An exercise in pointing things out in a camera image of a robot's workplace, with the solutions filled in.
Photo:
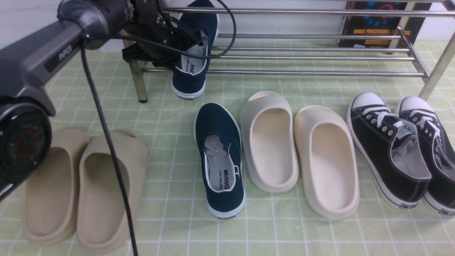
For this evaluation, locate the navy canvas shoe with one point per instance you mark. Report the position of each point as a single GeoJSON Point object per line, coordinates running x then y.
{"type": "Point", "coordinates": [189, 76]}
{"type": "Point", "coordinates": [218, 138]}

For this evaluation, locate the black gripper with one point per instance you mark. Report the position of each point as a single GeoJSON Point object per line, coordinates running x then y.
{"type": "Point", "coordinates": [148, 21]}

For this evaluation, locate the cream left foam slipper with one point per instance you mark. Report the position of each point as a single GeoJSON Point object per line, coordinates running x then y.
{"type": "Point", "coordinates": [266, 125]}

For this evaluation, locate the cream right foam slipper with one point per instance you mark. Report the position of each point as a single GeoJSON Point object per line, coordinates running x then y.
{"type": "Point", "coordinates": [328, 163]}

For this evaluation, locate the black left canvas sneaker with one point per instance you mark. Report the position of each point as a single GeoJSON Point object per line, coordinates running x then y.
{"type": "Point", "coordinates": [390, 146]}

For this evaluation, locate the tan right foam slipper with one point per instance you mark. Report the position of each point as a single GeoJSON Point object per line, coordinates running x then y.
{"type": "Point", "coordinates": [102, 221]}

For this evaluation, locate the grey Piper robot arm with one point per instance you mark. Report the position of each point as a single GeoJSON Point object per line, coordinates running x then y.
{"type": "Point", "coordinates": [28, 64]}

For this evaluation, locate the tan foam slipper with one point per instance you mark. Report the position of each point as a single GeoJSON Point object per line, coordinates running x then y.
{"type": "Point", "coordinates": [102, 221]}
{"type": "Point", "coordinates": [51, 193]}

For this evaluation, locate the tan left foam slipper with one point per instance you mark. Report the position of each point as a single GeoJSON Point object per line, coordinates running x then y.
{"type": "Point", "coordinates": [51, 193]}

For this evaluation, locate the steel shoe rack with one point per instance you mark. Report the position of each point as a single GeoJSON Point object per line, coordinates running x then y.
{"type": "Point", "coordinates": [430, 78]}

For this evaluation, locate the black image processing book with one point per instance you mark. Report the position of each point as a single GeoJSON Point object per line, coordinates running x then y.
{"type": "Point", "coordinates": [376, 25]}

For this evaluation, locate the cream foam slipper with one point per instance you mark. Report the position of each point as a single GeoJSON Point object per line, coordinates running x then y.
{"type": "Point", "coordinates": [328, 163]}
{"type": "Point", "coordinates": [266, 125]}

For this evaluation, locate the black canvas sneaker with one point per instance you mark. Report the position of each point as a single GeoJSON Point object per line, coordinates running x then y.
{"type": "Point", "coordinates": [390, 146]}
{"type": "Point", "coordinates": [437, 152]}

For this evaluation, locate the black right canvas sneaker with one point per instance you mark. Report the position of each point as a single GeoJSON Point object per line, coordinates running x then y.
{"type": "Point", "coordinates": [437, 152]}

